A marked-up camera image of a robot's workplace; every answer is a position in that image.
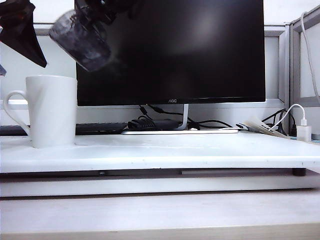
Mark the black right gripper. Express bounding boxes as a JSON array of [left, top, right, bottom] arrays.
[[74, 0, 137, 26]]

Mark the white raised board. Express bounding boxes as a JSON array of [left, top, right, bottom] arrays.
[[0, 131, 320, 175]]

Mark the black computer monitor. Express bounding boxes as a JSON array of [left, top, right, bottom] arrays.
[[74, 0, 266, 107]]

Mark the black power adapter brick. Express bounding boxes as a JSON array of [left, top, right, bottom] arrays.
[[127, 118, 182, 131]]

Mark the black power cables bundle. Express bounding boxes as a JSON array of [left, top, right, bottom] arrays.
[[261, 109, 298, 136]]

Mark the short white charging cable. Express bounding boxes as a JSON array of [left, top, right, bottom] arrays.
[[271, 104, 306, 131]]

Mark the white charger plug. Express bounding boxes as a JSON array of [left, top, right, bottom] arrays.
[[296, 119, 312, 143]]

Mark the black computer keyboard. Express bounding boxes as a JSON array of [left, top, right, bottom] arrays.
[[0, 122, 128, 137]]

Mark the grey partition frame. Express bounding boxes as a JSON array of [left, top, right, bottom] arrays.
[[283, 4, 320, 136]]

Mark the folded paper booklet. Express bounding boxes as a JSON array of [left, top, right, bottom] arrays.
[[236, 115, 291, 139]]

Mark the long white cable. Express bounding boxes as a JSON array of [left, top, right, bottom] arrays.
[[299, 11, 320, 106]]

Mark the white ceramic mug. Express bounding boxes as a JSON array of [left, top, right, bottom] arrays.
[[3, 75, 78, 149]]

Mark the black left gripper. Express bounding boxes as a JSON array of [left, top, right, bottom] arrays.
[[0, 0, 48, 77]]

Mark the black glass cup with handle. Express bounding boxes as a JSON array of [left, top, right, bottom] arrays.
[[48, 9, 112, 73]]

